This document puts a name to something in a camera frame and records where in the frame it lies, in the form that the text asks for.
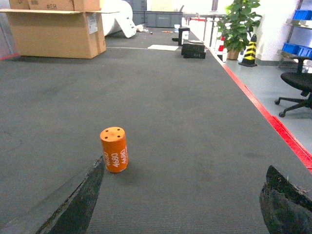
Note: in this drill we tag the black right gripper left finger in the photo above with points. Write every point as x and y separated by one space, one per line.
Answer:
74 215

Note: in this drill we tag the upright black device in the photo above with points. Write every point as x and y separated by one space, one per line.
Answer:
183 35

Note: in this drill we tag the white foam roll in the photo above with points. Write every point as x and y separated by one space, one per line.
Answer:
117 15

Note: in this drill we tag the potted green plant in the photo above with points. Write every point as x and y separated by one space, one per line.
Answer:
237 26

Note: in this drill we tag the yellow black traffic cone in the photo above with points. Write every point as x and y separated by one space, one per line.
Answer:
249 57

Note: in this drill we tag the stacked black boxes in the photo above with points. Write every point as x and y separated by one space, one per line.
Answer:
193 50

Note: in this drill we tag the grey plastic crate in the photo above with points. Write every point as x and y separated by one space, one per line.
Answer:
163 19

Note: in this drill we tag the blue bin on wall shelf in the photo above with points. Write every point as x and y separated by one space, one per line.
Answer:
298 50

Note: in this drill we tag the white sheet on belt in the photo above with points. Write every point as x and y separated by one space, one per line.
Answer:
163 47

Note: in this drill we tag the large cardboard box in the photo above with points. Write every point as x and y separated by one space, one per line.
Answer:
57 34

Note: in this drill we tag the upper cardboard box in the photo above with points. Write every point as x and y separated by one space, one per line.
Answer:
58 5

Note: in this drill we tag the orange cylindrical cap 4680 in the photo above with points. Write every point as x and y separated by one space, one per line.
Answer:
113 140

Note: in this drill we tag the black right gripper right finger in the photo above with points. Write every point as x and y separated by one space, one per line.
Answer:
286 208

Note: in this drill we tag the black office chair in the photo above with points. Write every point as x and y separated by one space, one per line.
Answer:
298 80

